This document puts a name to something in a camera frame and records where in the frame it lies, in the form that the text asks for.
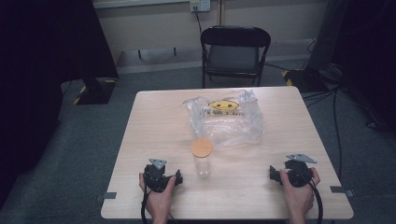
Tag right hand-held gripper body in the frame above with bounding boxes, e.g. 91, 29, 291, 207
279, 153, 318, 189

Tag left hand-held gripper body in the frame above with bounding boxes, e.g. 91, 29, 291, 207
143, 158, 177, 193

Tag person's left hand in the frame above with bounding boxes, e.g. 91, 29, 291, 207
138, 173, 177, 217

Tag person's right hand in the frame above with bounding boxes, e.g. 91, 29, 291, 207
278, 167, 321, 217

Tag clear glass cup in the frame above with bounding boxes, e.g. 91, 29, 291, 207
193, 154, 214, 179

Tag round wooden lid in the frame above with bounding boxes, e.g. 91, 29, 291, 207
190, 137, 215, 159

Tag clear plastic bag yellow print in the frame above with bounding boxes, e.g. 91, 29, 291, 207
182, 89, 266, 147

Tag black stand base yellow stripes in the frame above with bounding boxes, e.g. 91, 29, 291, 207
281, 66, 332, 93
73, 77, 119, 106

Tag black folding chair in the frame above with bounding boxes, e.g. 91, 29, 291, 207
200, 25, 272, 90

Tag dark curtain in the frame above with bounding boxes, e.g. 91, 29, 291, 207
330, 0, 396, 133

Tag black curtain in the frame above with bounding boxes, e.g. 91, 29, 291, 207
0, 0, 120, 208

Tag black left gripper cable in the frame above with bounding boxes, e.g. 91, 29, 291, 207
140, 183, 180, 224

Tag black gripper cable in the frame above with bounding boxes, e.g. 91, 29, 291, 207
140, 183, 180, 224
307, 181, 324, 224

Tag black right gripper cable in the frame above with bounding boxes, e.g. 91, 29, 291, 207
307, 181, 324, 224

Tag grey table bracket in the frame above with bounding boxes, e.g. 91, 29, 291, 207
94, 191, 118, 203
329, 185, 357, 198

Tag black socket cable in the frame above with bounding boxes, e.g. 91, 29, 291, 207
193, 5, 204, 35

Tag white wall socket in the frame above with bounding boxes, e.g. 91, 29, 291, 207
189, 0, 212, 13

